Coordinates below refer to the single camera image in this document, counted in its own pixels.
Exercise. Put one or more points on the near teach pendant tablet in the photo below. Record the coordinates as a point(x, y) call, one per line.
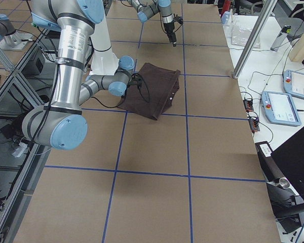
point(279, 108)

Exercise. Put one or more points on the teach pendant tablet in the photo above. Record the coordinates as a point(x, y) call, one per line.
point(293, 82)
point(279, 108)

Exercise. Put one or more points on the black laptop computer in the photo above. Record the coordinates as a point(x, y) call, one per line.
point(284, 170)

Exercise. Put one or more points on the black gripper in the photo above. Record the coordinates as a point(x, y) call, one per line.
point(136, 80)
point(169, 28)

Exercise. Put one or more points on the aluminium frame rail structure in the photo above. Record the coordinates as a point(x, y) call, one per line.
point(19, 94)

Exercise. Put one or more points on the red cylinder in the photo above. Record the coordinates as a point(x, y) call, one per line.
point(226, 6)

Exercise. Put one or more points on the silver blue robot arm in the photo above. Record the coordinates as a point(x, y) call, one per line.
point(85, 65)
point(145, 11)

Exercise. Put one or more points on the far teach pendant tablet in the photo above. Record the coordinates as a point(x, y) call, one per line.
point(293, 82)

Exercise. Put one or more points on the aluminium frame post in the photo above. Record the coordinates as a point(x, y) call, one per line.
point(259, 24)

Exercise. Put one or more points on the dark brown t-shirt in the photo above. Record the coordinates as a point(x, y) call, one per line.
point(156, 94)

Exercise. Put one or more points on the spare robot arm background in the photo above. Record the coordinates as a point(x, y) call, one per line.
point(10, 38)

